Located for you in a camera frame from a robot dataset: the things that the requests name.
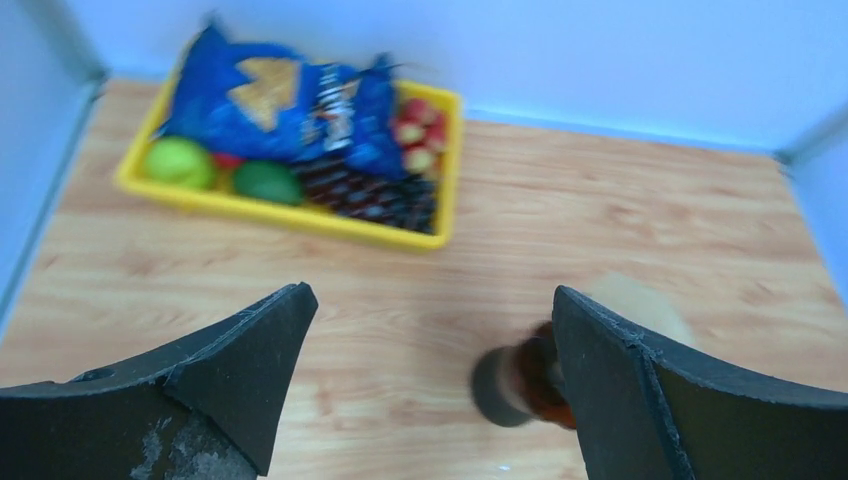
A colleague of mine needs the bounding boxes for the dark grape bunch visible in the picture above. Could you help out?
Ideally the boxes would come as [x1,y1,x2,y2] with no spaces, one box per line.
[292,157,437,234]

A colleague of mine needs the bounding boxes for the brown amber dripper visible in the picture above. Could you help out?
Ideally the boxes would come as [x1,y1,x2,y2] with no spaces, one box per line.
[511,321,577,430]

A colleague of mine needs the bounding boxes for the blue chips bag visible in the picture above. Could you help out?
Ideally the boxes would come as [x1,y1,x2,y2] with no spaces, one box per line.
[160,19,406,180]

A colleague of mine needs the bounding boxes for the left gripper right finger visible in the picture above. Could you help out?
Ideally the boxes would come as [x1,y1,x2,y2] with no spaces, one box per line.
[552,286,847,479]

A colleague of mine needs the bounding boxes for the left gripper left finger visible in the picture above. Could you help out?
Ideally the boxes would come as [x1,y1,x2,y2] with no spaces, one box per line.
[1,283,318,479]

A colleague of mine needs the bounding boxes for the yellow plastic bin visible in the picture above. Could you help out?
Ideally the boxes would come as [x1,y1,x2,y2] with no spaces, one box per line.
[114,64,464,251]

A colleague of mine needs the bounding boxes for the green lime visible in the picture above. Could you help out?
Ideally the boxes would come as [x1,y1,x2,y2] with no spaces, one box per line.
[143,136,218,190]

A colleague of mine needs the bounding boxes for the paper filter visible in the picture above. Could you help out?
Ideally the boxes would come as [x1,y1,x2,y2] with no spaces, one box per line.
[585,272,696,348]

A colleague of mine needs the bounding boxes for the red rimmed glass server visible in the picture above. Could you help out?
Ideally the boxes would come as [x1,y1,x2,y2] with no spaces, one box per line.
[469,346,534,428]

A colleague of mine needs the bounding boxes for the green avocado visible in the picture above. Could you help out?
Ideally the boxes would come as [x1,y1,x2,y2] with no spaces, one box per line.
[232,161,305,206]

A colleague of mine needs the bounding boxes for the red apples pile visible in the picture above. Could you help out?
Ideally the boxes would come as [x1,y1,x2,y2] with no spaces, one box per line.
[393,97,447,181]

